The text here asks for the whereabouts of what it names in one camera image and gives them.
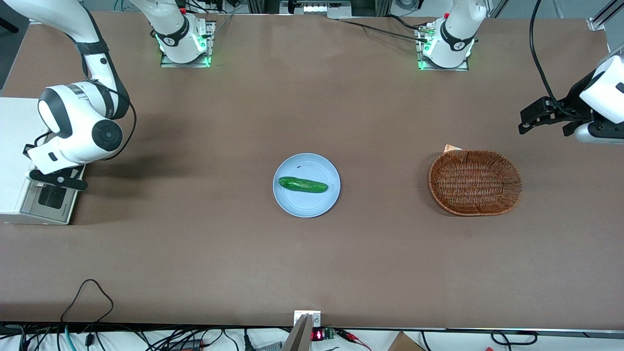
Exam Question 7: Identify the black power adapter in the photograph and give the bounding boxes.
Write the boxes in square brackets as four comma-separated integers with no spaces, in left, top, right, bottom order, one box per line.
[166,339,205,351]

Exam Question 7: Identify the black right arm wrist cable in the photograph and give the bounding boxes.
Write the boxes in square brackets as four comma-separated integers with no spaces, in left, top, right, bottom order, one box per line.
[100,85,137,161]

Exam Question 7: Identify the brown cardboard box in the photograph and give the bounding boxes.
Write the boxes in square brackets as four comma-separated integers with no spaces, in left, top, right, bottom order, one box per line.
[387,331,426,351]

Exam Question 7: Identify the brown woven wicker basket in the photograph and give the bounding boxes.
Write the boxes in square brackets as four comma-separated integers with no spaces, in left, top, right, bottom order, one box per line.
[428,149,523,217]

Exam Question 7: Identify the aluminium frame profile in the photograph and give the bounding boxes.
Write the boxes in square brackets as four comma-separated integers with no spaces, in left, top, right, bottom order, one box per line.
[586,0,624,33]

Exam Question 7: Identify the black looped table cable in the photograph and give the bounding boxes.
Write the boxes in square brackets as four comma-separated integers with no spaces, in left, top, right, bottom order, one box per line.
[60,279,115,325]

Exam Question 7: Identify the black cable to arm base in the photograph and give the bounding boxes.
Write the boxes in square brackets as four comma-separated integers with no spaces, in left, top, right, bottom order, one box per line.
[336,15,432,43]

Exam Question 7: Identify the green cucumber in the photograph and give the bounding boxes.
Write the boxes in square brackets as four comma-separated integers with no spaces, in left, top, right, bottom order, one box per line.
[278,176,329,194]

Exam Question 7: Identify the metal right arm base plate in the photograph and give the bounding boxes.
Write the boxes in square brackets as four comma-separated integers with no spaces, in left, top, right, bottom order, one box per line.
[160,19,216,68]

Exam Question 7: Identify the white toaster oven body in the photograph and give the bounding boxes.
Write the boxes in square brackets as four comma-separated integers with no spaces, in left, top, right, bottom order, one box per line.
[0,97,87,226]

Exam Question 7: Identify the grey aluminium camera beam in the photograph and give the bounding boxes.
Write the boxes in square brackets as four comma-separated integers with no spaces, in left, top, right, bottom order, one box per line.
[281,314,313,351]

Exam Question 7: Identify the white metal clamp bracket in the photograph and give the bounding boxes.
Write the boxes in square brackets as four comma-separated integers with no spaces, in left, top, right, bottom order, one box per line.
[293,310,322,329]

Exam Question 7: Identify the glass oven door with handle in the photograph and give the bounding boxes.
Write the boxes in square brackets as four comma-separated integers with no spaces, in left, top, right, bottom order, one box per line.
[22,165,87,225]

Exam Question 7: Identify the black left arm hanging cable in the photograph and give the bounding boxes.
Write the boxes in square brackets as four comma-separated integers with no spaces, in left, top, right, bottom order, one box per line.
[529,0,588,120]

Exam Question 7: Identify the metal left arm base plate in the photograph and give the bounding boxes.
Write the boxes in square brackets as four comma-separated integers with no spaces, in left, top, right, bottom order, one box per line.
[416,22,471,72]

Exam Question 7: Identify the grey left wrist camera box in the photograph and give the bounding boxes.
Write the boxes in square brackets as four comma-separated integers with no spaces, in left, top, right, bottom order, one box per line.
[574,121,624,145]

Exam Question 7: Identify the red alligator clip leads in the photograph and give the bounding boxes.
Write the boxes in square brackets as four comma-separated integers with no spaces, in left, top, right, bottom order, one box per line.
[335,328,372,351]

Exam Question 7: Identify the black coiled floor cable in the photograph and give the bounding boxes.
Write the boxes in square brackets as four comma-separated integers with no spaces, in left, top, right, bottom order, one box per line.
[489,330,539,346]

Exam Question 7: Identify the light blue round plate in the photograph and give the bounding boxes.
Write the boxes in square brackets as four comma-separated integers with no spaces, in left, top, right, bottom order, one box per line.
[273,153,341,218]

